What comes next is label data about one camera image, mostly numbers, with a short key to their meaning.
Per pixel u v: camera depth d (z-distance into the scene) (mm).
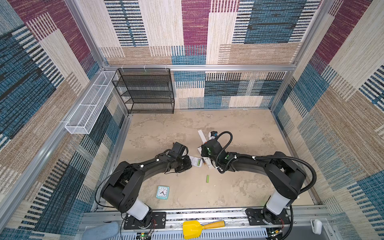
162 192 798
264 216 659
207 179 863
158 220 733
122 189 441
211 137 812
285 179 462
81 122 700
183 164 778
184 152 760
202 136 1051
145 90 1110
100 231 675
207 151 719
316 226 691
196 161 929
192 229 719
